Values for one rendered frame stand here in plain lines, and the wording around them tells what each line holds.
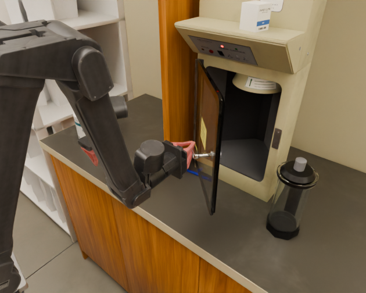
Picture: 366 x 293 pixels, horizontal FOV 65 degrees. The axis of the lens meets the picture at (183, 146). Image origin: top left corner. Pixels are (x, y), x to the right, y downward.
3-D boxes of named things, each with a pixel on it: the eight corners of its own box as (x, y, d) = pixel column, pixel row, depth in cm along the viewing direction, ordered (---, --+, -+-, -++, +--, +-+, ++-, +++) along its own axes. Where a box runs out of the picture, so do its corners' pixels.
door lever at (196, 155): (205, 143, 87) (205, 136, 86) (212, 160, 79) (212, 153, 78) (187, 145, 87) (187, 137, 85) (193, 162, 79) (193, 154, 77)
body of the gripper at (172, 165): (185, 146, 74) (165, 160, 70) (185, 176, 80) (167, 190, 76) (166, 138, 78) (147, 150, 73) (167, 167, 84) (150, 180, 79)
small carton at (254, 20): (251, 26, 73) (255, 0, 70) (268, 29, 70) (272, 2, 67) (239, 29, 71) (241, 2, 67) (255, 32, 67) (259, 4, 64)
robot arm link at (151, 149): (110, 188, 70) (133, 209, 67) (107, 154, 63) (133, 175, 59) (146, 165, 78) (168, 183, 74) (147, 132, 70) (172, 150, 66)
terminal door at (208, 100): (196, 159, 113) (198, 58, 90) (212, 218, 88) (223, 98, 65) (193, 159, 113) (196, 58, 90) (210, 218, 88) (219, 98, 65)
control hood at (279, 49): (197, 50, 91) (198, 15, 85) (297, 72, 74) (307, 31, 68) (173, 59, 83) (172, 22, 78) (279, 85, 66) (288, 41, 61)
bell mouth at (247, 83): (248, 70, 103) (250, 54, 100) (296, 81, 94) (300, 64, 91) (222, 84, 92) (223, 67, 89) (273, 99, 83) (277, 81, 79)
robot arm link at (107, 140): (22, 33, 38) (67, 63, 33) (59, 15, 40) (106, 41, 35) (107, 192, 72) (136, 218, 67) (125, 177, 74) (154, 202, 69)
